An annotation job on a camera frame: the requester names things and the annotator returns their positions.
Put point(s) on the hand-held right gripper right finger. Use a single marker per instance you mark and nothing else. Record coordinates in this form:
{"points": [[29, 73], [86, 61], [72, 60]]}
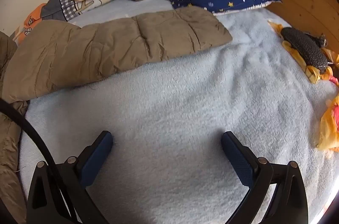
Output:
{"points": [[237, 157]]}

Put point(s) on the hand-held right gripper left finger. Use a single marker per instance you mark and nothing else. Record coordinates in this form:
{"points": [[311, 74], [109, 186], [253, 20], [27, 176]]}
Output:
{"points": [[96, 157]]}

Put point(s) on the brown puffer jacket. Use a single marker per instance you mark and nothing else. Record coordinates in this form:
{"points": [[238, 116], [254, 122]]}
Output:
{"points": [[106, 46]]}

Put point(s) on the light blue fleece blanket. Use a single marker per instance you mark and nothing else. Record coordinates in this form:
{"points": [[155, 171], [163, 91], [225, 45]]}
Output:
{"points": [[185, 97]]}

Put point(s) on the yellow and red bag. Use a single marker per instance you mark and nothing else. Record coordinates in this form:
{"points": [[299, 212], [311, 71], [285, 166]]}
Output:
{"points": [[328, 128]]}

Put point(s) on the yellow cloth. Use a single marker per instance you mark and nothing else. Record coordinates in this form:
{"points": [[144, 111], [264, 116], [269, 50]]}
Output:
{"points": [[313, 76]]}

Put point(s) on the dark speckled knitted cloth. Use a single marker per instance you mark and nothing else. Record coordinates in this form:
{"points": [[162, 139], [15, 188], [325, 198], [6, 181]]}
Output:
{"points": [[304, 48]]}

